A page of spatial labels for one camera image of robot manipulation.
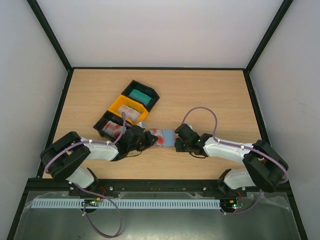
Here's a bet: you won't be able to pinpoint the white red circle cards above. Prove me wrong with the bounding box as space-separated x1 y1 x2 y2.
102 120 127 138

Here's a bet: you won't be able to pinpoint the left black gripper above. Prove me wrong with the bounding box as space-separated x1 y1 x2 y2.
128 131 158 153

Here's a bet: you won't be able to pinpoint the yellow plastic bin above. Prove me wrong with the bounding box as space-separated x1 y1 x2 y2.
108 94 149 125

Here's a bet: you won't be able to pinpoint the teal card stack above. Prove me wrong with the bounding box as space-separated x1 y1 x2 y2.
128 89 152 106

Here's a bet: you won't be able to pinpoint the black bin with red cards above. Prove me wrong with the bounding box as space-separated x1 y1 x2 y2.
93 110 134 141

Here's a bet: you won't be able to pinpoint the red circle card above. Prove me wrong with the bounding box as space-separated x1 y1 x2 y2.
150 128 165 146

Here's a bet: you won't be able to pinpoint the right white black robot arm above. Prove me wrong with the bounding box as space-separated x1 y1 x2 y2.
174 133 289 196

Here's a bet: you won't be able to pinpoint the white floral card stack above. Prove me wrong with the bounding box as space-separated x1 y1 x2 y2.
117 104 141 123

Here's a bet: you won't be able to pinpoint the black bin with teal cards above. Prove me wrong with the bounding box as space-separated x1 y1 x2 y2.
121 80 160 112

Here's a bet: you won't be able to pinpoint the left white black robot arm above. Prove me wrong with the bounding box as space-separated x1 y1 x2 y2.
40 125 158 189

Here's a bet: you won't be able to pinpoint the light blue slotted cable duct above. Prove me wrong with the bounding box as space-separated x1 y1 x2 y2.
31 198 221 210

